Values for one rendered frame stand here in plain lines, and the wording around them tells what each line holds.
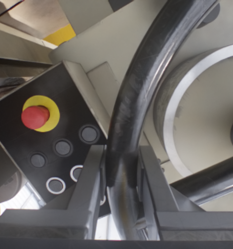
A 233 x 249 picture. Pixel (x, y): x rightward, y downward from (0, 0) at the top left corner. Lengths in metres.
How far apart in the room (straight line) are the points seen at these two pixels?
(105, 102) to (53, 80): 0.13
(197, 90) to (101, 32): 0.20
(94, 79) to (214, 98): 0.21
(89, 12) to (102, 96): 0.75
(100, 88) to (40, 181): 0.19
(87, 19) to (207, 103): 0.88
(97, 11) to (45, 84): 0.82
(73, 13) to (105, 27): 0.72
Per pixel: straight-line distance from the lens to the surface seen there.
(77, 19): 1.06
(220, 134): 0.28
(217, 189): 0.18
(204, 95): 0.27
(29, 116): 0.25
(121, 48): 0.36
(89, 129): 0.26
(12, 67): 0.68
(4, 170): 0.48
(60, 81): 0.26
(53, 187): 0.32
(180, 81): 0.27
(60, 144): 0.28
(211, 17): 0.35
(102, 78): 0.35
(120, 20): 0.37
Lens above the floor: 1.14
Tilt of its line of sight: 13 degrees up
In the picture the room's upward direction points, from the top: 151 degrees clockwise
